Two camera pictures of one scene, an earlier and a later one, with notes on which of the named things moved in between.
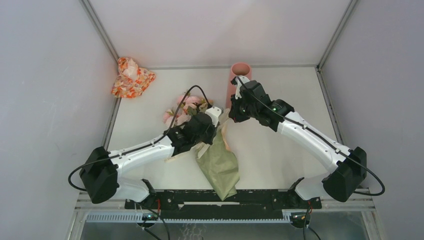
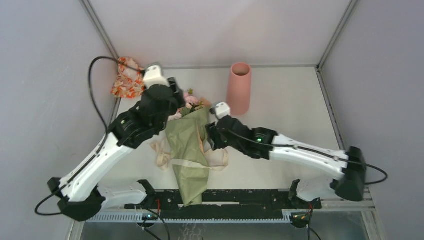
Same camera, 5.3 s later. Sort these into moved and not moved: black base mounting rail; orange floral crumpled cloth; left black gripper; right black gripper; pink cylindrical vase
Moved: left black gripper; right black gripper
Not moved: pink cylindrical vase; orange floral crumpled cloth; black base mounting rail
